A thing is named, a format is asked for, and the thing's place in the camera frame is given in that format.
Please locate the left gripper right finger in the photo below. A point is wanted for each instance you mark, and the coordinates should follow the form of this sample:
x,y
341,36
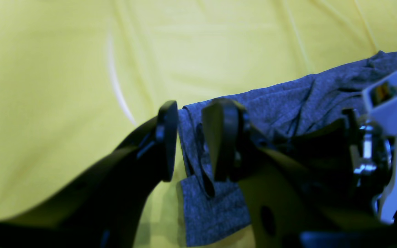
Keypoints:
x,y
289,205

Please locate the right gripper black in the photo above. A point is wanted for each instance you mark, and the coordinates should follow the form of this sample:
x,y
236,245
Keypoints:
x,y
351,155

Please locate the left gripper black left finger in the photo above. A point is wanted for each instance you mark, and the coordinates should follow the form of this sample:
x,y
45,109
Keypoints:
x,y
102,207

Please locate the grey long-sleeve shirt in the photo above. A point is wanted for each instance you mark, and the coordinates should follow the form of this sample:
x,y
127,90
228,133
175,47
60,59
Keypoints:
x,y
215,210

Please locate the yellow table cloth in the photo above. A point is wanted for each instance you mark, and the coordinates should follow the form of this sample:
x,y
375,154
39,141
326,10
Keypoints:
x,y
76,76

